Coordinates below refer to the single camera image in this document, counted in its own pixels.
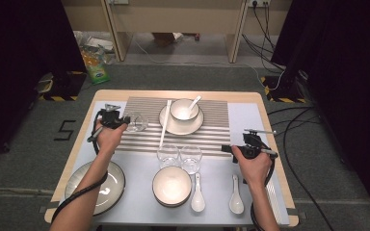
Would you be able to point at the clear plastic bags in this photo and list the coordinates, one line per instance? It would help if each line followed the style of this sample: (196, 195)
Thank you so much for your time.
(93, 41)

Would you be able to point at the small red object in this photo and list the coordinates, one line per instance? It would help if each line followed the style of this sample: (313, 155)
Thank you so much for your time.
(197, 36)

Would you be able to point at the person's right hand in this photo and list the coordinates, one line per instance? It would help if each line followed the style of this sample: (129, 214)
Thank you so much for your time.
(253, 168)

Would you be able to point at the white bowl with dark rim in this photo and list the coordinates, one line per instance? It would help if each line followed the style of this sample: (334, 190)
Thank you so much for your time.
(183, 110)
(172, 184)
(172, 206)

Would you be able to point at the white ceramic soup spoon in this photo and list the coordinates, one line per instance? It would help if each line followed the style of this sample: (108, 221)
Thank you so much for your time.
(198, 203)
(236, 205)
(195, 102)

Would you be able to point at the green snack bag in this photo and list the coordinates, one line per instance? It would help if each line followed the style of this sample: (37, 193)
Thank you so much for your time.
(96, 69)

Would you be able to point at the bundle of white chopsticks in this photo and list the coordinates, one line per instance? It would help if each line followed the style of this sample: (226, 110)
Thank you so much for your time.
(275, 205)

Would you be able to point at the pale blue table mat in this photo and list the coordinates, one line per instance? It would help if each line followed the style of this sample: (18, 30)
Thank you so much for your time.
(212, 218)

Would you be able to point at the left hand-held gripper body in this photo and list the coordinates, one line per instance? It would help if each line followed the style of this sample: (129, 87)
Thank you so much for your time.
(110, 118)

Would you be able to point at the single white chopstick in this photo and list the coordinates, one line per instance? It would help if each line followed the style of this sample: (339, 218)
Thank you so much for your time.
(164, 123)

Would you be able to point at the beige wooden desk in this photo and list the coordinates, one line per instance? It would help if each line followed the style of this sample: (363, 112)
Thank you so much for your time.
(179, 16)

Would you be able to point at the white wall socket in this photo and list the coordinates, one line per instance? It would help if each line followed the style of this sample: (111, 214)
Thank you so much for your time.
(250, 2)

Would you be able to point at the person's left hand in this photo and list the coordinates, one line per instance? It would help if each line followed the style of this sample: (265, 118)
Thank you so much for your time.
(109, 139)

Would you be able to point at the brown cardboard box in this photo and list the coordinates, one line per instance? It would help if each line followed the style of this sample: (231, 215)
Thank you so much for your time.
(165, 38)

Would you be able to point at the white plate with dark rim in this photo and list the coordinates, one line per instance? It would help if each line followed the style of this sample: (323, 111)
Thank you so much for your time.
(114, 189)
(189, 127)

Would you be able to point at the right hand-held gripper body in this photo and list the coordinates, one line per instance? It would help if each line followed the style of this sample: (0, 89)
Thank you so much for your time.
(252, 146)

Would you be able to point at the black yellow striped stand base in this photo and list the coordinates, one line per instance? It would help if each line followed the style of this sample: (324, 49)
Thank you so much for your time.
(285, 91)
(67, 86)

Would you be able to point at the striped grey placemat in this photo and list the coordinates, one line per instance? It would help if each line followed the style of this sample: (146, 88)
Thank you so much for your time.
(205, 141)

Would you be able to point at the clear drinking glass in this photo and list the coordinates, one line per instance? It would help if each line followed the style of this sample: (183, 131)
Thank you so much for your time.
(138, 122)
(191, 157)
(168, 155)

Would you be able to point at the black curtain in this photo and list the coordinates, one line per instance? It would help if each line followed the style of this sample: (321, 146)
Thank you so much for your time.
(13, 64)
(350, 80)

